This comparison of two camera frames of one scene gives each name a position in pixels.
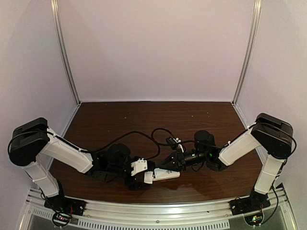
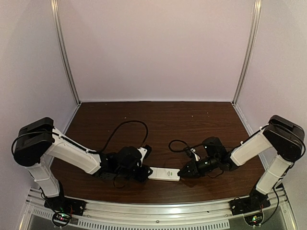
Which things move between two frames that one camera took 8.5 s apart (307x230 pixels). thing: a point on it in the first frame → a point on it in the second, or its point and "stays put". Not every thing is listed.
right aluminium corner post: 253,36 stays put
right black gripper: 180,159 → 192,170
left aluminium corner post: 57,23 stays put
